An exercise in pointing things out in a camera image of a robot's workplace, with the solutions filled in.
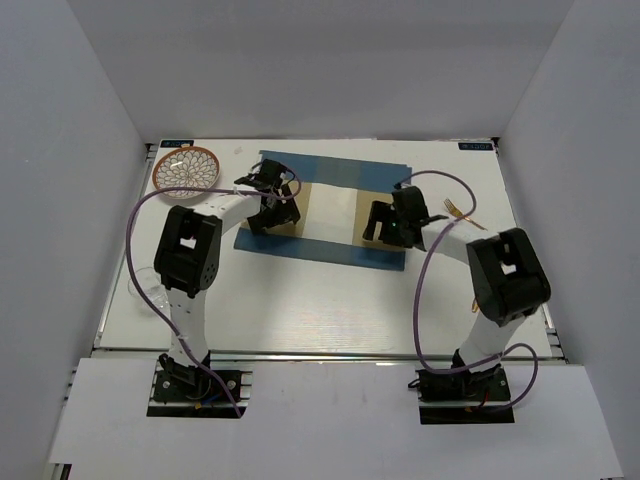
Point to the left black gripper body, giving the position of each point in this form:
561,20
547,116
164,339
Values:
279,214

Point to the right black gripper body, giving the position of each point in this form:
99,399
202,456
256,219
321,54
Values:
393,232

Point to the blue beige checked placemat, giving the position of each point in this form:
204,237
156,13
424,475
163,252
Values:
334,204

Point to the floral patterned ceramic plate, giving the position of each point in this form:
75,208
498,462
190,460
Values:
185,169

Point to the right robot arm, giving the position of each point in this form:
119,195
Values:
509,283

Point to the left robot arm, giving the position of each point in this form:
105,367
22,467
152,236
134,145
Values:
188,255

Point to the gold fork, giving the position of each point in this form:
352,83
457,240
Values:
456,212

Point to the right blue corner sticker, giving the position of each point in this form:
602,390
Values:
476,146

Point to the blue corner sticker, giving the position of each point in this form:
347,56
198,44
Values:
476,146
176,143

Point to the left blue corner sticker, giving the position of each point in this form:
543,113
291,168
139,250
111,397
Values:
176,143

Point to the clear drinking glass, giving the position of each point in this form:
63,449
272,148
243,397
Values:
150,283

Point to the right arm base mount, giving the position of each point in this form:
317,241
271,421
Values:
466,398

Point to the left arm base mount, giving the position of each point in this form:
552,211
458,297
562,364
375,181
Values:
179,391

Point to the aluminium table edge rail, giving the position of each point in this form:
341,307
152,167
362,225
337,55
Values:
224,355

